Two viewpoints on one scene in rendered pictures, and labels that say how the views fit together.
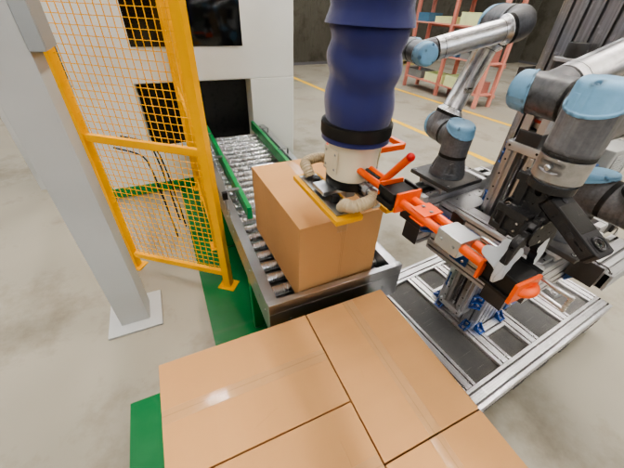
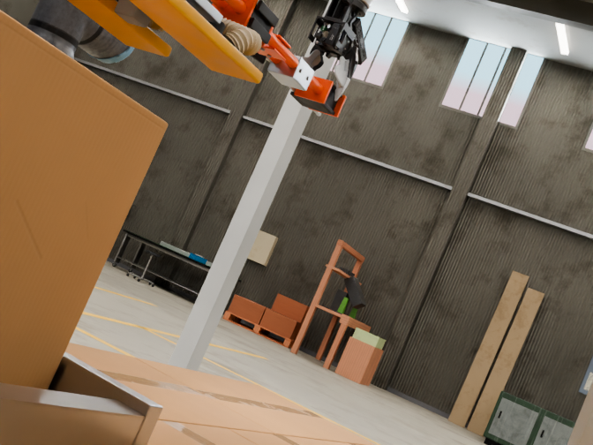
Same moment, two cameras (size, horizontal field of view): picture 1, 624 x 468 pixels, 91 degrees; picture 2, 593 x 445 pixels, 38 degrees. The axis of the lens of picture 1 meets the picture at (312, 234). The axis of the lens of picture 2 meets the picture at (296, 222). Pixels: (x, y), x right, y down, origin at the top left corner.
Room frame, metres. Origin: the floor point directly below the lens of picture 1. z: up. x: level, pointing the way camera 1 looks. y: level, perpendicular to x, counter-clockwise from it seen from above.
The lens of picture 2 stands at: (1.42, 1.13, 0.80)
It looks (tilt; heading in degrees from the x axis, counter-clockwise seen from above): 5 degrees up; 236
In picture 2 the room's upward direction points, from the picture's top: 24 degrees clockwise
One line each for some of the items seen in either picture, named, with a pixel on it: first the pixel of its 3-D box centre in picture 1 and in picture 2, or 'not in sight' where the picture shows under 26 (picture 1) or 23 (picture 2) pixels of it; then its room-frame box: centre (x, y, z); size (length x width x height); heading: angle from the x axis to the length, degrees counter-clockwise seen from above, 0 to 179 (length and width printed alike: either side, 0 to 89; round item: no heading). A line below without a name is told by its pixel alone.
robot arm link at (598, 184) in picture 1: (589, 189); (69, 6); (0.87, -0.86, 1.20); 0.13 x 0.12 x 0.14; 29
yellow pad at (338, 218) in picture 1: (325, 191); (187, 14); (0.94, -0.04, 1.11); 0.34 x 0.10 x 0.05; 28
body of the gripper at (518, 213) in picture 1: (532, 208); (339, 27); (0.48, -0.39, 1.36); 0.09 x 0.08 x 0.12; 26
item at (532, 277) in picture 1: (506, 276); (320, 95); (0.45, -0.40, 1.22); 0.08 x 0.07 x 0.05; 28
